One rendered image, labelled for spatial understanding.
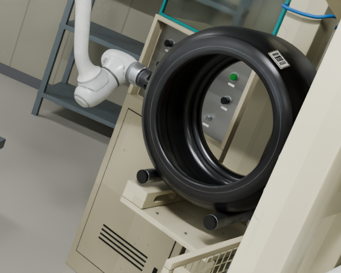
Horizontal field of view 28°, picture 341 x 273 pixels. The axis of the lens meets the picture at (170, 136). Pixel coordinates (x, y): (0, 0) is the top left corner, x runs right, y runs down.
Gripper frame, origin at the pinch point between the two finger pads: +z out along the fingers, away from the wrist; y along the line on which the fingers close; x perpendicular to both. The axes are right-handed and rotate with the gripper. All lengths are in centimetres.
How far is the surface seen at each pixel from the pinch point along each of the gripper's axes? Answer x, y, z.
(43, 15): 47, 177, -263
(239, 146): 2.3, -6.5, 32.7
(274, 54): -36, -40, 48
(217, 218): 14, -42, 53
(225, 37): -35, -42, 32
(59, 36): 44, 137, -201
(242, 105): -3.8, 22.1, 13.0
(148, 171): 14, -42, 24
